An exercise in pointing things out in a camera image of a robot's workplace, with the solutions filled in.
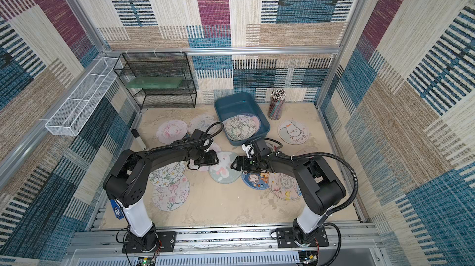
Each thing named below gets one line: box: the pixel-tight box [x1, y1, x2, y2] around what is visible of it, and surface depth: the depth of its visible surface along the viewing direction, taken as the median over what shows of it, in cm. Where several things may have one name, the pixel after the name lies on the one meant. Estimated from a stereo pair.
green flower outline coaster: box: [222, 114, 260, 141], surface depth 110 cm
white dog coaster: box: [277, 120, 310, 145], surface depth 110 cm
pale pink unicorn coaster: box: [251, 115, 260, 135], surface depth 113 cm
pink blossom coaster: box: [152, 175, 190, 212], surface depth 87 cm
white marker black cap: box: [131, 128, 148, 151], surface depth 102 cm
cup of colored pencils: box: [267, 88, 287, 121], surface depth 106 cm
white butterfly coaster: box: [188, 113, 219, 135], surface depth 114 cm
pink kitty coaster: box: [156, 119, 189, 145], surface depth 111 cm
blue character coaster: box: [241, 171, 270, 191], surface depth 91 cm
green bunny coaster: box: [208, 150, 243, 185], surface depth 93 cm
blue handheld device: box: [110, 199, 125, 221], surface depth 80 cm
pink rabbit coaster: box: [295, 145, 320, 156], surface depth 102 cm
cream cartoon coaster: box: [268, 172, 300, 201], surface depth 89 cm
